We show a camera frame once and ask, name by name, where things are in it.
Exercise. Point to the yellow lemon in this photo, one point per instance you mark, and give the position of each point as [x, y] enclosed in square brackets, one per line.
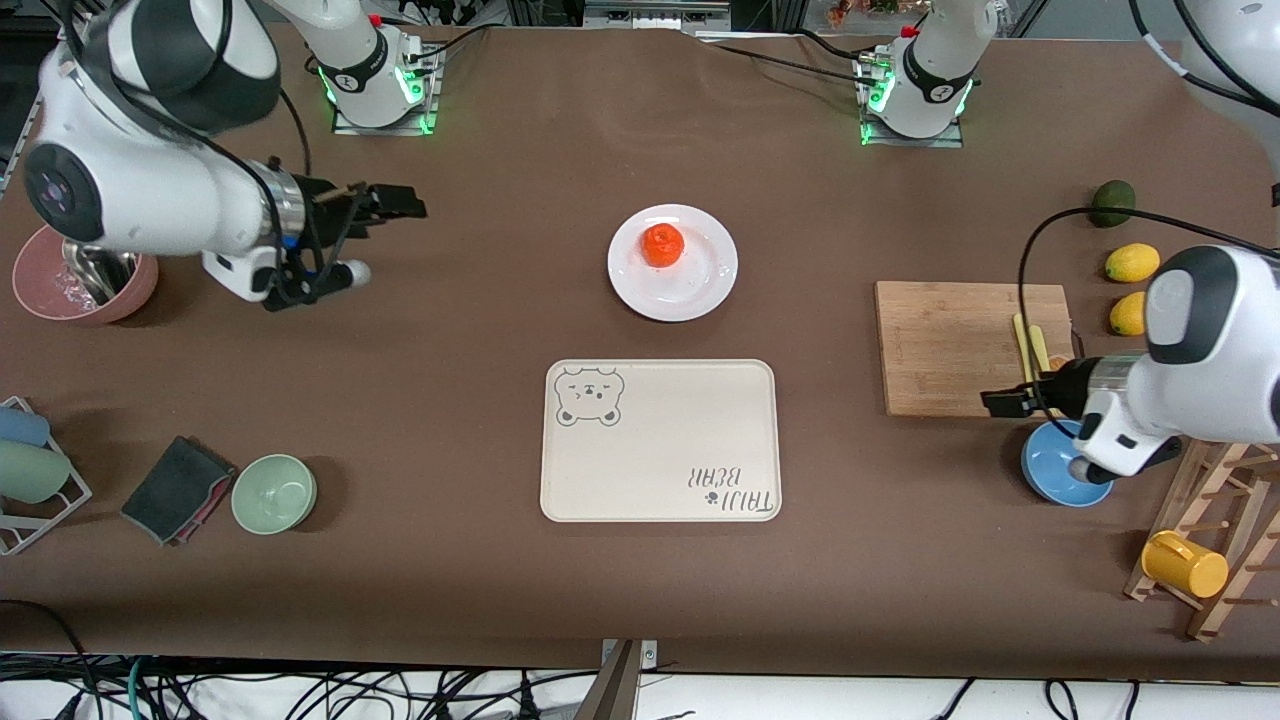
[1132, 263]
[1128, 314]

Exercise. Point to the cream tray with bear print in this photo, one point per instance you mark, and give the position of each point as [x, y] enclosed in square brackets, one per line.
[660, 450]

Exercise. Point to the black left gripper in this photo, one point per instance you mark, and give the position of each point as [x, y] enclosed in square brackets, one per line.
[1066, 388]

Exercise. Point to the blue bowl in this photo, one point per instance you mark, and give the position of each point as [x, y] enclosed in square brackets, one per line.
[1050, 475]

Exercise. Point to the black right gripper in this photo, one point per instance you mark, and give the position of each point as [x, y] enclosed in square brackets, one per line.
[328, 203]

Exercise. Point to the white round plate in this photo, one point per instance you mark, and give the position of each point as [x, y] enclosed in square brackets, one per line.
[700, 285]

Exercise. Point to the dark grey folded cloth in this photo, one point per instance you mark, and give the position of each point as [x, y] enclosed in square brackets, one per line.
[175, 490]

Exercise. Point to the yellow plastic cup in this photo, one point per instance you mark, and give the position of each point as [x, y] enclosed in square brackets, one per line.
[1185, 565]

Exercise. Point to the wooden peg rack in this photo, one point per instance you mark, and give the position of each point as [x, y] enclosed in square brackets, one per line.
[1215, 600]

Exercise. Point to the shiny metal utensil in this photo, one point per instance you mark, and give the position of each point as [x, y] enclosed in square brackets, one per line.
[95, 275]

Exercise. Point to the yellow plastic fork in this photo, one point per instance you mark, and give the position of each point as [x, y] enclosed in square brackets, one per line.
[1021, 345]

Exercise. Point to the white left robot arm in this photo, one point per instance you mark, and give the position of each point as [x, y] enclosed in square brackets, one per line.
[1220, 340]

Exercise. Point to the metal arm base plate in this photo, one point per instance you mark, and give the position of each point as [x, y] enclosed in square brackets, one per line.
[425, 120]
[945, 140]

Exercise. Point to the pale green bowl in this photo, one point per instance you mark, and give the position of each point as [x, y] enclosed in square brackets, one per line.
[274, 494]

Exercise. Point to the pale green cup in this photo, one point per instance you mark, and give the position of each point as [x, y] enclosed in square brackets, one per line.
[30, 472]

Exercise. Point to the yellow plastic knife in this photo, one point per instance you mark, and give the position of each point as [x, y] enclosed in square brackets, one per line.
[1038, 350]

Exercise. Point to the blue cup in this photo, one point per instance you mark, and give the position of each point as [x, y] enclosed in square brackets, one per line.
[22, 426]

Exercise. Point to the orange fruit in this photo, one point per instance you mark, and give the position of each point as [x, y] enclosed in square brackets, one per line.
[662, 245]

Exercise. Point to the pink bowl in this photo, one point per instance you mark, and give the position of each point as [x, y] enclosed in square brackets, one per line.
[35, 290]

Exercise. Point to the metal table edge bracket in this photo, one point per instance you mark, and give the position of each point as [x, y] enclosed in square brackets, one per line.
[620, 685]

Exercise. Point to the wooden cutting board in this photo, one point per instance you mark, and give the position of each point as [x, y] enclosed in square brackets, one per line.
[940, 345]

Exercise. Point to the dark green avocado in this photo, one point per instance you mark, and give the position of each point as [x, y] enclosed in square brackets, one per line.
[1112, 204]

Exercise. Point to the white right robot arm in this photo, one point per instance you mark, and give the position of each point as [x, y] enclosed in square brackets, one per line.
[150, 200]

